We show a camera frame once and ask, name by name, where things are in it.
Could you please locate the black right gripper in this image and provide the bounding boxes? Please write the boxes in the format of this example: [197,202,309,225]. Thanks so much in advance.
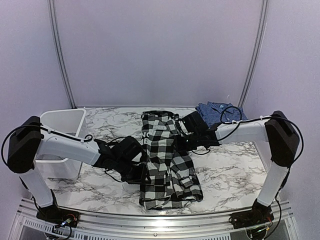
[171,132,201,152]

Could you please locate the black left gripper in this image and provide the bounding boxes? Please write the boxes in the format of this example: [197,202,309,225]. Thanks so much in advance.
[114,157,152,185]

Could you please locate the black white checkered shirt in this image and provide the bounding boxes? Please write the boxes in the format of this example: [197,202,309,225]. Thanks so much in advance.
[139,110,204,211]

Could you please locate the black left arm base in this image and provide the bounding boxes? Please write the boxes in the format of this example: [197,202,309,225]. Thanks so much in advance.
[36,204,80,228]

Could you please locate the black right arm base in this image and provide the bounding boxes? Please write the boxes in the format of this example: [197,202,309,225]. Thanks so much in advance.
[228,200,275,229]

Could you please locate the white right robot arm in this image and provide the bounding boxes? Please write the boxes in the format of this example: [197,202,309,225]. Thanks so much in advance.
[173,111,305,224]

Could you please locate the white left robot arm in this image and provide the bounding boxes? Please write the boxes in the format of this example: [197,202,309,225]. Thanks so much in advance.
[0,116,151,223]

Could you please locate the folded blue checkered shirt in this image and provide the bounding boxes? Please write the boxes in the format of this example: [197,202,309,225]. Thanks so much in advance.
[195,101,248,127]

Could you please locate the white plastic bin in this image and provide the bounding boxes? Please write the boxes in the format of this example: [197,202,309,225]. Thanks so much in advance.
[35,108,89,180]

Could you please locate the right aluminium wall post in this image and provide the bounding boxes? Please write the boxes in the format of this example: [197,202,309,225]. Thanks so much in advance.
[238,0,270,108]

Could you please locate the aluminium front frame rail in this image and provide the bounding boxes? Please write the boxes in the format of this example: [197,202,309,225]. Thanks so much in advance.
[8,198,299,240]

